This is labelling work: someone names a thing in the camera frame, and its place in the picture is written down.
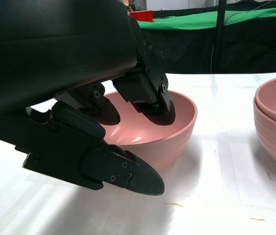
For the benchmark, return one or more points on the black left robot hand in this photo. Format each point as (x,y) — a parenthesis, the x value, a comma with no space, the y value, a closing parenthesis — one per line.
(42,61)

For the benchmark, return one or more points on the red box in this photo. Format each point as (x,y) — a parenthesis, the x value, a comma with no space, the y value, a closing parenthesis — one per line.
(142,16)

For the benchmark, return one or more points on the black backdrop cloth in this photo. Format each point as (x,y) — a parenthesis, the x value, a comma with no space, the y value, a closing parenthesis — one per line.
(189,51)

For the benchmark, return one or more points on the green cloth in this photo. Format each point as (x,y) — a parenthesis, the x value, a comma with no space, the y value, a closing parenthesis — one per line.
(189,20)

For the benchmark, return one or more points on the black stand pole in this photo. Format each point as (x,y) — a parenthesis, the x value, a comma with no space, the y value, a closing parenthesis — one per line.
(221,36)

